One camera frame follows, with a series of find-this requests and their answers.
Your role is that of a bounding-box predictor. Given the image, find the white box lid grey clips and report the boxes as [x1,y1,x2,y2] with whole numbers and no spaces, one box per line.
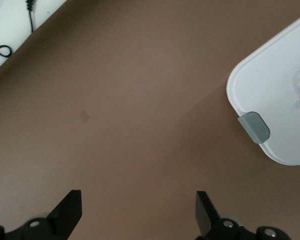
[225,9,300,167]

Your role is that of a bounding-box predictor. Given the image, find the black straight floor cable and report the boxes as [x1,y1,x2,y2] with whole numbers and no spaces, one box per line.
[25,0,37,33]

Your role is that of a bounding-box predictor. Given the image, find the black looped floor cable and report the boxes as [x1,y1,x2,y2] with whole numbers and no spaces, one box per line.
[0,0,13,59]

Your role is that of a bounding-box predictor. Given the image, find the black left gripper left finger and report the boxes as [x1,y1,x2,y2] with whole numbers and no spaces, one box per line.
[0,189,83,240]

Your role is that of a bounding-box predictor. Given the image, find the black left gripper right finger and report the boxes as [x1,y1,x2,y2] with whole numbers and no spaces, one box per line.
[195,190,290,240]

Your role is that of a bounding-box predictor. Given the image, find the small square tape patch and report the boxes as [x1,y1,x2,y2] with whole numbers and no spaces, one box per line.
[79,110,92,124]

